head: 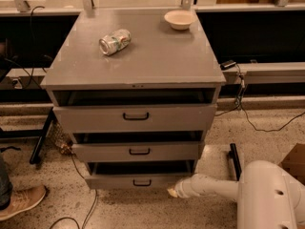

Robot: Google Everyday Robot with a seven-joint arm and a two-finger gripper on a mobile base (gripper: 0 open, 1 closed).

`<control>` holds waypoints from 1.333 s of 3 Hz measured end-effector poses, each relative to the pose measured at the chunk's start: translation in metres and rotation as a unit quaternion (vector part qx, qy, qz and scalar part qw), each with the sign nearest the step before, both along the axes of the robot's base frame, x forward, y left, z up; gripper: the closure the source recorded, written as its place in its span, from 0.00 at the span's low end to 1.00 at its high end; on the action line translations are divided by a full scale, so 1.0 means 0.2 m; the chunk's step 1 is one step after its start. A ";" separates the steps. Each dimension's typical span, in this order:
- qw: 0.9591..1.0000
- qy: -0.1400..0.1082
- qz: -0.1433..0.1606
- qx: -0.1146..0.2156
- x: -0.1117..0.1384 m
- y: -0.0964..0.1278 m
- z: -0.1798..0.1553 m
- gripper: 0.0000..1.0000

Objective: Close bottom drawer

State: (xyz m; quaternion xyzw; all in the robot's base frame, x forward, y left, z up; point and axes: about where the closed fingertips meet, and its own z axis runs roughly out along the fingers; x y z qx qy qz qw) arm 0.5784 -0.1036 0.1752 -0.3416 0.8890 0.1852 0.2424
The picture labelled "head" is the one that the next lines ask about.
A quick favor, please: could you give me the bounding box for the grey top drawer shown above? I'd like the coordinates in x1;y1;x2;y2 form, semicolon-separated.
53;88;217;133

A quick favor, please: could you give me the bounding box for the black table leg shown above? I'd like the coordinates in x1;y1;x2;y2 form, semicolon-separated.
30;110;54;164
229;143;242;180

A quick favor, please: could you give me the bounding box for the black cable left wall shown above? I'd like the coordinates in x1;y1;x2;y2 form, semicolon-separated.
3;5;51;90

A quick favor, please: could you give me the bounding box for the cardboard box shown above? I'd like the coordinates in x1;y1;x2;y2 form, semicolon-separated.
279;143;305;185

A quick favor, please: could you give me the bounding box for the black cable floor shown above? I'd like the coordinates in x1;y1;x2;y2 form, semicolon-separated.
214;64;305;133
48;155;99;229

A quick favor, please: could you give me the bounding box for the crushed soda can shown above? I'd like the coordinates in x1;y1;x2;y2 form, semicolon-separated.
99;29;132;55

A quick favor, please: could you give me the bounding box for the grey drawer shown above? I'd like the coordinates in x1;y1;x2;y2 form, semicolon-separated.
72;131;204;162
53;88;217;133
85;159;196;190

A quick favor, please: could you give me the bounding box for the tan sneaker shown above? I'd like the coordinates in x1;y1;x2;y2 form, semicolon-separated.
0;185;47;221

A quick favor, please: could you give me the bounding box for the black power adapter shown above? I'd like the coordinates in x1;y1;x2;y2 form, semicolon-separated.
220;60;236;71

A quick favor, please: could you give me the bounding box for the black cable bottom floor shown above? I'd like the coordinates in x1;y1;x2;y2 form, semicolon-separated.
48;155;99;229

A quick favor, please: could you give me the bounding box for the blue jeans leg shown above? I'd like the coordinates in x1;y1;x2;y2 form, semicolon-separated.
0;156;13;210

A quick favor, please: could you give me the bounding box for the grey drawer cabinet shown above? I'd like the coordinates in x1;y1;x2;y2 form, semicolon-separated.
40;7;227;177

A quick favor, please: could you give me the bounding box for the grey middle drawer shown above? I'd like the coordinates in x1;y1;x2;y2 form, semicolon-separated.
72;131;204;162

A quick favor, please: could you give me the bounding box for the black table leg right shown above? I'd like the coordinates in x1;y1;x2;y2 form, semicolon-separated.
229;143;242;180

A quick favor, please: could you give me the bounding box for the grey bottom drawer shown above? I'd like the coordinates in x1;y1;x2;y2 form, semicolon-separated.
85;159;196;190

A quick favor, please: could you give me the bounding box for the black cable right floor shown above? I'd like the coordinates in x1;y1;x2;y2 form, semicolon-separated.
214;64;305;133

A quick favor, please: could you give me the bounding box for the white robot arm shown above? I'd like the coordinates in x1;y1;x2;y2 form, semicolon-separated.
168;160;305;229

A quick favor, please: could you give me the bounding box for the white paper bowl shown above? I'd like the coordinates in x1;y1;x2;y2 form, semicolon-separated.
164;10;195;31

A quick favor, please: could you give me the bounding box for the black table leg left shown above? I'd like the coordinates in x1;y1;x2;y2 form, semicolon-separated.
30;110;54;164

